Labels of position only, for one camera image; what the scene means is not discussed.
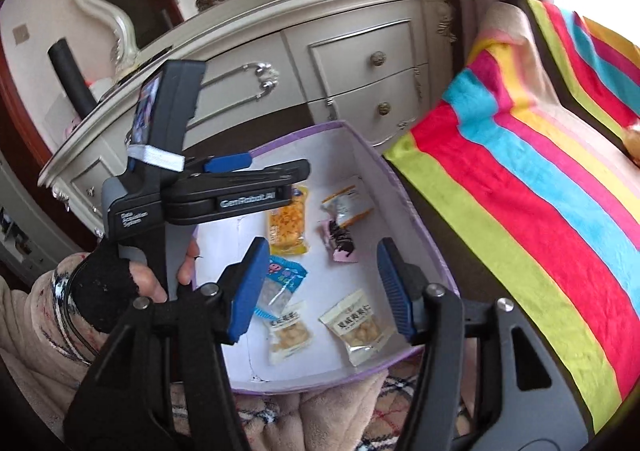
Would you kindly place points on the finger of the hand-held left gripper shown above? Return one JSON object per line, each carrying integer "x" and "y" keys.
{"x": 250, "y": 176}
{"x": 227, "y": 163}

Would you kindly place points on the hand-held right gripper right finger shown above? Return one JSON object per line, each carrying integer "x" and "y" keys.
{"x": 395, "y": 286}

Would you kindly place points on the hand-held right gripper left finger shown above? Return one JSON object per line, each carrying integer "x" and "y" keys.
{"x": 247, "y": 291}

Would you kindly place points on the blue clear snack packet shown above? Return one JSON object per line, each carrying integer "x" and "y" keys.
{"x": 282, "y": 276}

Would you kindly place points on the clear nut packet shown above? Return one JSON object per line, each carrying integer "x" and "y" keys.
{"x": 355, "y": 326}
{"x": 290, "y": 336}

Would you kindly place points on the orange clear snack packet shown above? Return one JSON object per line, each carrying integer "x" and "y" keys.
{"x": 287, "y": 221}

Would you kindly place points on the pink snack packet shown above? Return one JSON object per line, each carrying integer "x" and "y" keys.
{"x": 342, "y": 243}

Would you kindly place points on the purple storage box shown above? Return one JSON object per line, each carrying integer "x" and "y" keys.
{"x": 400, "y": 211}

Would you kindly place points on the orange-edged ginkgo snack packet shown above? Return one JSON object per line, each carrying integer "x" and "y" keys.
{"x": 345, "y": 206}

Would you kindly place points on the person's left forearm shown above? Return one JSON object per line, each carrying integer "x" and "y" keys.
{"x": 30, "y": 326}

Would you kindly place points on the person's left hand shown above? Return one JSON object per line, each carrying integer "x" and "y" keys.
{"x": 105, "y": 286}

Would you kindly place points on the cream dresser drawer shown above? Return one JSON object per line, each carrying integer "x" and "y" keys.
{"x": 360, "y": 116}
{"x": 350, "y": 46}

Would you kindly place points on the white plastic container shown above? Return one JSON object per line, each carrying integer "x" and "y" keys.
{"x": 102, "y": 88}

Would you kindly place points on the black foam tube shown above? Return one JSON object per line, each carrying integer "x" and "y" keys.
{"x": 72, "y": 76}

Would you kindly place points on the cream dresser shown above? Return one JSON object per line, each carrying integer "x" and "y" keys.
{"x": 350, "y": 56}

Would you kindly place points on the striped colourful blanket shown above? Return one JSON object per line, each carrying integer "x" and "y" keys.
{"x": 525, "y": 181}

